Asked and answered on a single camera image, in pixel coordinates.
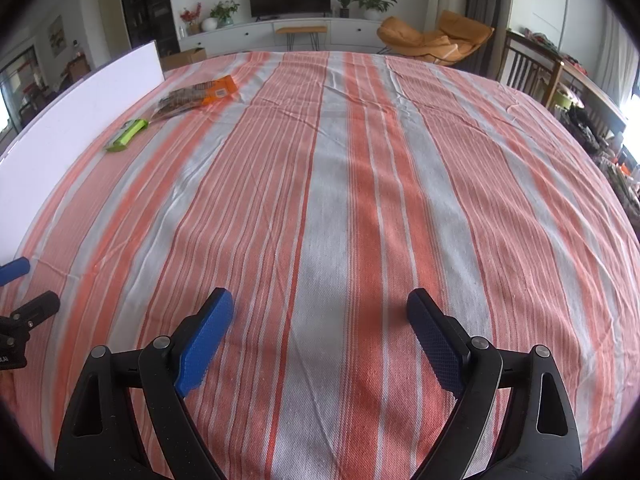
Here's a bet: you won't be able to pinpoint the framed wall picture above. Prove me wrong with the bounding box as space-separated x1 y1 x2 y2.
47 15 67 56

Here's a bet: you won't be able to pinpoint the wooden side table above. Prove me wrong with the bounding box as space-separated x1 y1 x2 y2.
505 27 628 131

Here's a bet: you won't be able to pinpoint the clutter of bottles and jars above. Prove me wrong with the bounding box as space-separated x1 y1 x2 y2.
560 105 640 221

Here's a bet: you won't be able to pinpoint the green snack packet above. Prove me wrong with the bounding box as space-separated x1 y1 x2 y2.
104 118 149 153

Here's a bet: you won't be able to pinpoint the red flowers in vase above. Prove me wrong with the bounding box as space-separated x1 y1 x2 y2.
180 3 202 36

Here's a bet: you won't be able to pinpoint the wooden stool with metal legs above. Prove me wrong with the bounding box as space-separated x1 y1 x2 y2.
275 25 328 52

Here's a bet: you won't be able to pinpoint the dark glass display cabinet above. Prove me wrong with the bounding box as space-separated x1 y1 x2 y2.
117 0 180 56

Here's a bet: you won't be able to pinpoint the orange striped tablecloth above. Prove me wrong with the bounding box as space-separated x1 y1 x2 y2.
0 51 640 480

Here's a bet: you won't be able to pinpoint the green plant in glass vase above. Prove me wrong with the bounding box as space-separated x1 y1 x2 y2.
210 1 241 28

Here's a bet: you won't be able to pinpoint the dark wooden dining chair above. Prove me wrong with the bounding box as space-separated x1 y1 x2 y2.
497 30 563 108

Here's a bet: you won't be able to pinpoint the white television cabinet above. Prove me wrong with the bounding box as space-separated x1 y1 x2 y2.
178 17 396 56

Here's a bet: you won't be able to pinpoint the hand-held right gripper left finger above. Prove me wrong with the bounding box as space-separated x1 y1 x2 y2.
54 287 236 480

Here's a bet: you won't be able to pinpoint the orange zip snack bag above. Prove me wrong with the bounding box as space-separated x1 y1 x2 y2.
150 75 239 123

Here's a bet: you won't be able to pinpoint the large green potted plant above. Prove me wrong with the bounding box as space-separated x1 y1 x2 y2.
351 0 397 21

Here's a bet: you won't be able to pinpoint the orange lounge chair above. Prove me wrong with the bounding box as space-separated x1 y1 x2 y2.
376 10 496 66

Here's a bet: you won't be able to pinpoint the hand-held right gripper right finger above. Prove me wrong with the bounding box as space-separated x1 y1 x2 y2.
406 288 585 480

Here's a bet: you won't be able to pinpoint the brown cardboard box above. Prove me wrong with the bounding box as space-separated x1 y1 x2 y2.
160 47 207 72

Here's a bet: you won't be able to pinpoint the white cardboard box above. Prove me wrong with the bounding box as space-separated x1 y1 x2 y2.
0 41 166 261

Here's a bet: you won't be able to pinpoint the grey curtain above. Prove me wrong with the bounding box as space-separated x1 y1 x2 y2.
465 0 516 78

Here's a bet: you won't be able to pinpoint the pale interior door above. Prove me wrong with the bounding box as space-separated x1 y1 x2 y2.
97 0 123 61

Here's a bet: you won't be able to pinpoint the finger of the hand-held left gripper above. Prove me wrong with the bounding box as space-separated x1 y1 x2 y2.
0 291 61 334
0 257 32 287

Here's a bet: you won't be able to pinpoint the white sheer curtain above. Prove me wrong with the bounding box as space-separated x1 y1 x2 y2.
595 5 638 111

